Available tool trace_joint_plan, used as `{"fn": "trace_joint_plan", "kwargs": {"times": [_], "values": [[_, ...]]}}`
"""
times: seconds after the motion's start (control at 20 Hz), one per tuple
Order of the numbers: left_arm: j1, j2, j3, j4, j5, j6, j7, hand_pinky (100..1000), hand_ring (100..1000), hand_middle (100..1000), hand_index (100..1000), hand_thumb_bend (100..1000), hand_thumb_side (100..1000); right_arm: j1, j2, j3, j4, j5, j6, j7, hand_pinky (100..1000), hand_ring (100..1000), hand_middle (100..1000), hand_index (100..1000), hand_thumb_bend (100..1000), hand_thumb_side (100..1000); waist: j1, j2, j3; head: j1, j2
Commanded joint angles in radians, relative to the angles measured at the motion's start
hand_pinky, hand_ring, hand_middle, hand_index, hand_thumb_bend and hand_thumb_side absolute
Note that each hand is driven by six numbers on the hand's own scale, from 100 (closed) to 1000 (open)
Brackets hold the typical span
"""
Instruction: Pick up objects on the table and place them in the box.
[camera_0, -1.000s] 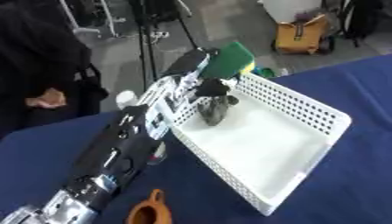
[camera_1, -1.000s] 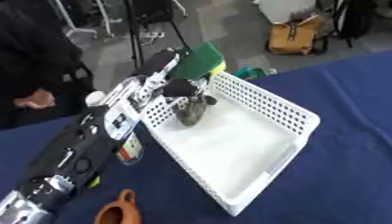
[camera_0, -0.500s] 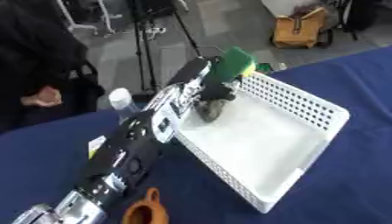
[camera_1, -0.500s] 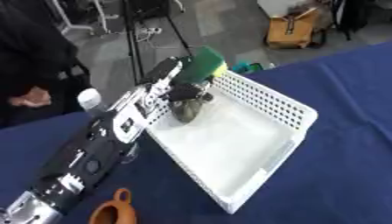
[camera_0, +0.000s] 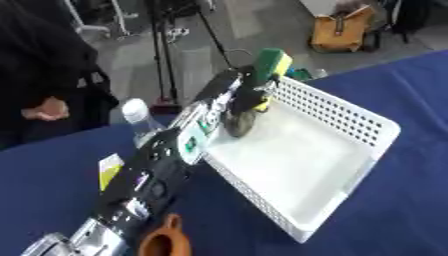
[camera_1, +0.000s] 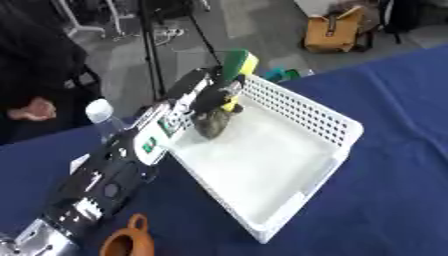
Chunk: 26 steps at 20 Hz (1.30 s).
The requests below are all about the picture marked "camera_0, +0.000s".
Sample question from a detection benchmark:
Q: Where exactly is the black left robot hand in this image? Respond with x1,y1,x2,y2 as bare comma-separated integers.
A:
222,65,282,138

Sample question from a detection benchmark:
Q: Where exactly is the green and yellow sponge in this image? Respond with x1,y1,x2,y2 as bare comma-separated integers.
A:
252,47,294,112

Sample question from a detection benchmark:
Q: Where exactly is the white perforated plastic basket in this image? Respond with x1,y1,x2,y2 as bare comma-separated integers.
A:
201,75,403,244

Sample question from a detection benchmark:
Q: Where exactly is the black tripod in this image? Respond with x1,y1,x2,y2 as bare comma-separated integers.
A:
141,0,238,115

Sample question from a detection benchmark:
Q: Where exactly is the clear plastic water bottle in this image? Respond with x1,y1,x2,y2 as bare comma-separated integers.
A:
120,97,168,149

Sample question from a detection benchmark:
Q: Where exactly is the tan bag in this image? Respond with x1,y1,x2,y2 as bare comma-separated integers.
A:
306,4,377,54

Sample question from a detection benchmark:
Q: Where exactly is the yellow and white packet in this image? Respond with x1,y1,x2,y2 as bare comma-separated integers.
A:
96,153,126,192

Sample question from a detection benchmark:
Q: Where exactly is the white chair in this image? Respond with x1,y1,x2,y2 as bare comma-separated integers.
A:
61,0,140,42

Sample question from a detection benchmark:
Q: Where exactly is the person's hand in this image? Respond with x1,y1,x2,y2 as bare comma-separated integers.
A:
19,96,72,122

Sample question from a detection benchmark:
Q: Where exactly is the person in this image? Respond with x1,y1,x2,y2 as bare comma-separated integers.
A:
0,0,123,151

